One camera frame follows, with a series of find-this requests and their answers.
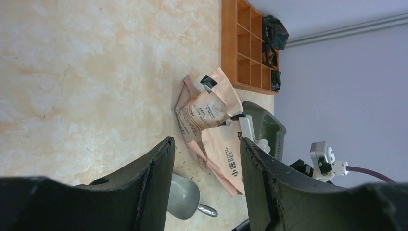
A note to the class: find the piano pattern bag clip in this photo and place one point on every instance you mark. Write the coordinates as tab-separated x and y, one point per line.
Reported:
247	130

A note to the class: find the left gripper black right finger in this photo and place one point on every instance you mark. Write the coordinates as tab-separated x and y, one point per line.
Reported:
280	198

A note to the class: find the orange divided organizer tray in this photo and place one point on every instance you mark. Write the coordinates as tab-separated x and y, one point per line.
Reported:
241	48

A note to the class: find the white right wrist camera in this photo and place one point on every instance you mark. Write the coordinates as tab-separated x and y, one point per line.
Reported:
325	166

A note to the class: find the dark grey litter box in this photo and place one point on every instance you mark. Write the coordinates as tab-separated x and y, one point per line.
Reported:
266	126

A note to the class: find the silver metal scoop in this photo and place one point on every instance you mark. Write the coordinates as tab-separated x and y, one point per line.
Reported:
184	199

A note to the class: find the pink cat litter bag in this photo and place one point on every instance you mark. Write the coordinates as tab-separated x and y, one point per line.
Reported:
209	122

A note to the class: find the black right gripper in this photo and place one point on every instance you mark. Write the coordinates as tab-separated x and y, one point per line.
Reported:
302	167

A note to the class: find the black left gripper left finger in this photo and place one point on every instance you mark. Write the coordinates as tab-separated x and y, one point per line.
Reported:
132	198

